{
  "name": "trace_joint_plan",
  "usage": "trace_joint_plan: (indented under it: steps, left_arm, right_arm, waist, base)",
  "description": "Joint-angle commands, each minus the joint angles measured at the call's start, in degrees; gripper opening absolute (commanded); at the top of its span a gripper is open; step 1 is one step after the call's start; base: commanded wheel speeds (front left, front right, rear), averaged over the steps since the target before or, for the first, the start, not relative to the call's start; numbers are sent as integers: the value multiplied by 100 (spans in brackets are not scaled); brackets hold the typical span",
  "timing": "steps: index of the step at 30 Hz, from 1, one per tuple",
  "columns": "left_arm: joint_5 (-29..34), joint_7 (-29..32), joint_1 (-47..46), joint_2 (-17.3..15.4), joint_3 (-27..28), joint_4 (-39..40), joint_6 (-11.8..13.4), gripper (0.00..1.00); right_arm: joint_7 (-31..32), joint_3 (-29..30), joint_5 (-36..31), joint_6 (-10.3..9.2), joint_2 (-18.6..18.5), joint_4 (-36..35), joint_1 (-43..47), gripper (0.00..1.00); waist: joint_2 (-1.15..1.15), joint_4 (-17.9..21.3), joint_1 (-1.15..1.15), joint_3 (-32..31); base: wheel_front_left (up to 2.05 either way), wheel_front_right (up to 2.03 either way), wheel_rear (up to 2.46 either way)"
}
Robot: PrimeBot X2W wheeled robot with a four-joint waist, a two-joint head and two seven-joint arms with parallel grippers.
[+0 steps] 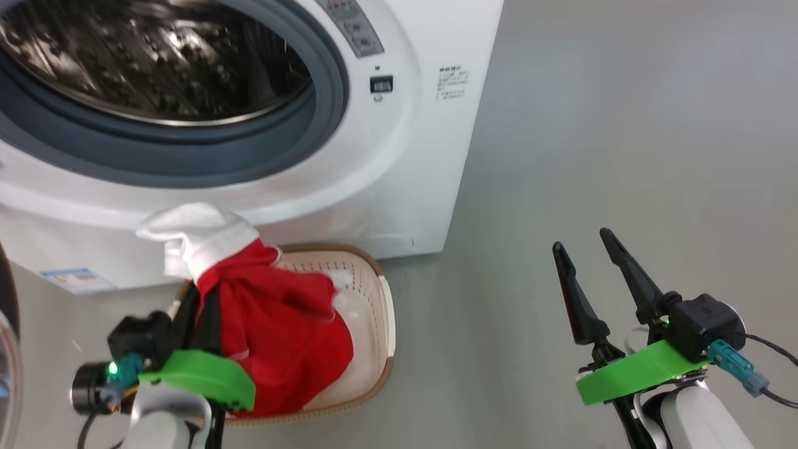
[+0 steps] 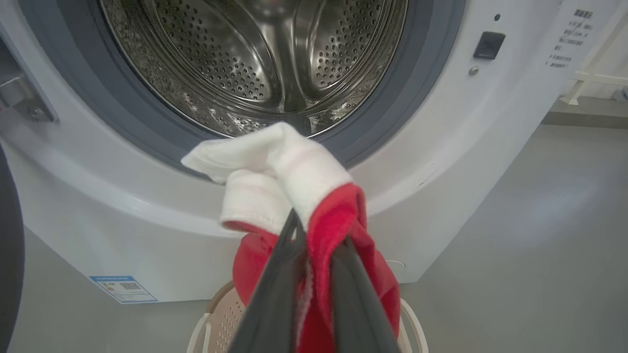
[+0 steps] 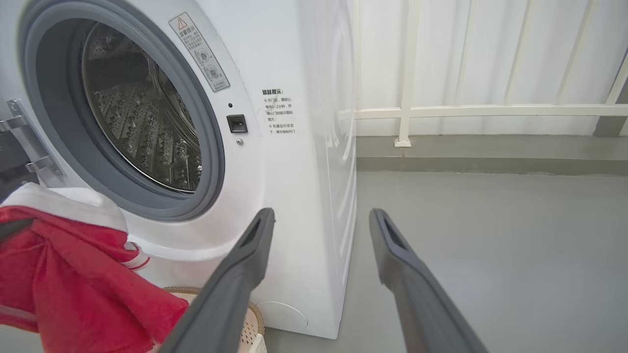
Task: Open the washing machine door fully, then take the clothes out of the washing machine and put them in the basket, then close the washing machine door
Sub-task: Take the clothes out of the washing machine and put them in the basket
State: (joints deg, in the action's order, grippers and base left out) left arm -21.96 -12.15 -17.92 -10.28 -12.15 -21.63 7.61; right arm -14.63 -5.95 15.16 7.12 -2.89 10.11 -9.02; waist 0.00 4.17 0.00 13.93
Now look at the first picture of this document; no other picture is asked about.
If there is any black cylinder with green light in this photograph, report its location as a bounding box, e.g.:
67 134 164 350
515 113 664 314
70 360 120 416

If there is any cream basket with brown rim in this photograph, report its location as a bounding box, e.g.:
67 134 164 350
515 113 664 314
171 243 397 428

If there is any teal connector cable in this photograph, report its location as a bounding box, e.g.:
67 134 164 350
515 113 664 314
708 340 798 410
78 352 148 449

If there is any red and white garment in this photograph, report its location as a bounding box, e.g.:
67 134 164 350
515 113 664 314
136 202 355 418

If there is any black text notice sticker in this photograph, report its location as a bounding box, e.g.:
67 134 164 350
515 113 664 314
436 65 469 101

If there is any grey washing machine door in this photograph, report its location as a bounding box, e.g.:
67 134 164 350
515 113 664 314
0 240 24 449

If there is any white front-load washing machine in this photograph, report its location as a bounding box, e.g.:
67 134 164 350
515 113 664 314
0 0 504 295

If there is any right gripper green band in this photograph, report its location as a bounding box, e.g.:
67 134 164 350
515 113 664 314
552 228 711 406

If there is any thin black cable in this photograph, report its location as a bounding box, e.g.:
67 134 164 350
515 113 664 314
745 334 798 369

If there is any blue energy label sticker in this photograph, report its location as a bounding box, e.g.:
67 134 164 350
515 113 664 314
39 268 118 295

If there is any grey instruction label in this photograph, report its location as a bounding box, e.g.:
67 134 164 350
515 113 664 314
315 0 385 59

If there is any round white filter cover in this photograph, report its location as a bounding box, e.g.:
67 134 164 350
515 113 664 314
365 233 416 250

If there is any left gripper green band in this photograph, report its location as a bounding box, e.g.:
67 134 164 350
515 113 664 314
138 284 256 412

